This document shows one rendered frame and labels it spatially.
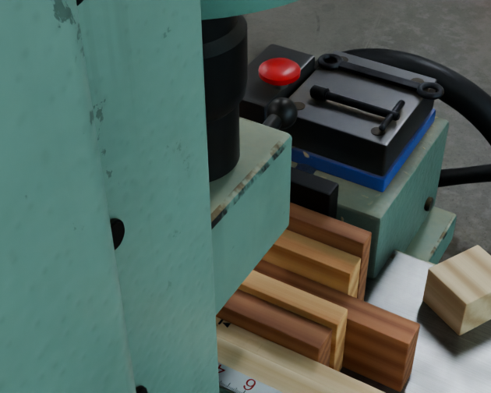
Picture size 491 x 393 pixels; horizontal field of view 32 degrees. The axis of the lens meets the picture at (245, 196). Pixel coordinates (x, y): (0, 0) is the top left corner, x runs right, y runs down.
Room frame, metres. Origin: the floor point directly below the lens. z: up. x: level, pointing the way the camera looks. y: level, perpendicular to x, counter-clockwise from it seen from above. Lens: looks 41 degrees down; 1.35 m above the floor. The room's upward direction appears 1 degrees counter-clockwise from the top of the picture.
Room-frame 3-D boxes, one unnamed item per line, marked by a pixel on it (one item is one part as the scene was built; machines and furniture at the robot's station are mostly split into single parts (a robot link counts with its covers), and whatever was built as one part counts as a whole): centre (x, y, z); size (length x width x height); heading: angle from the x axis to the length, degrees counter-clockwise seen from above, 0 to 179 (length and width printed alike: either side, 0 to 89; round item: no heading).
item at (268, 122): (0.42, -0.01, 1.04); 0.06 x 0.02 x 0.02; 149
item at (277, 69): (0.52, -0.03, 1.02); 0.03 x 0.03 x 0.01
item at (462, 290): (0.40, -0.15, 0.92); 0.05 x 0.04 x 0.03; 120
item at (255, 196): (0.34, 0.04, 1.03); 0.14 x 0.07 x 0.09; 149
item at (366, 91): (0.52, -0.06, 0.99); 0.13 x 0.11 x 0.06; 59
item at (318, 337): (0.38, 0.04, 0.93); 0.21 x 0.02 x 0.05; 59
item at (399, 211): (0.52, -0.07, 0.92); 0.15 x 0.13 x 0.09; 59
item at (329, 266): (0.42, 0.00, 0.93); 0.15 x 0.02 x 0.07; 59
